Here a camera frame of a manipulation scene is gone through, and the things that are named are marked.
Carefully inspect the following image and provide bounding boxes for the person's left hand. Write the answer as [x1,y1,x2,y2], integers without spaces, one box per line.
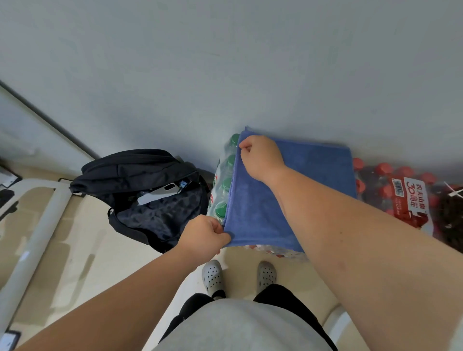
[179,214,232,263]

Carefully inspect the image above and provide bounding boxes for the person's right hand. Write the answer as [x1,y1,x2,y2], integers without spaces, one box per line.
[239,135,286,187]

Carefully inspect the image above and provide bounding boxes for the blue towel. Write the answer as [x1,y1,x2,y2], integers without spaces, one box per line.
[222,126,359,254]

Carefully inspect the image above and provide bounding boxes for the person's left forearm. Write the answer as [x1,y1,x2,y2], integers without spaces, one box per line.
[14,246,203,351]

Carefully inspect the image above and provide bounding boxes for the person's right forearm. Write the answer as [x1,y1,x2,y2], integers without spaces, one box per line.
[267,166,463,351]

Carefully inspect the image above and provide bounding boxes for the person's grey left clog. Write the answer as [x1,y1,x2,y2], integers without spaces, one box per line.
[201,259,226,299]

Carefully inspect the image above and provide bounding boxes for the person's grey clog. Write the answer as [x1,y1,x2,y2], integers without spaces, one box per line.
[201,259,226,299]
[256,261,278,294]

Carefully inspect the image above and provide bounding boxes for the pack of green-capped bottles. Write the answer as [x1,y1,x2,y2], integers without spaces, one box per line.
[207,133,309,262]

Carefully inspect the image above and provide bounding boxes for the person's grey right clog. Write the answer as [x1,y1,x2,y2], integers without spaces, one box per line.
[256,261,278,294]

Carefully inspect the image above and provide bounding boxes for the person's black trousers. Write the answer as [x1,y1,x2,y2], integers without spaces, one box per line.
[158,283,338,351]

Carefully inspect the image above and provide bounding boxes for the person's grey shirt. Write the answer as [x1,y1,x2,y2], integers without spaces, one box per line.
[152,298,327,351]

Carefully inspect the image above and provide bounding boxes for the black backpack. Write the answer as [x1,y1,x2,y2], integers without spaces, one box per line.
[69,148,211,254]

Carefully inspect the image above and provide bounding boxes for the white chair base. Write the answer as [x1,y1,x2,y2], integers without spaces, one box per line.
[323,305,352,345]

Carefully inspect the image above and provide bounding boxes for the pack of red-capped bottles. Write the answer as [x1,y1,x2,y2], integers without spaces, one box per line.
[353,157,463,254]

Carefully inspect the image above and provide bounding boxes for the white metal frame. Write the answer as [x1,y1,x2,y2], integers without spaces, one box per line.
[0,179,73,328]

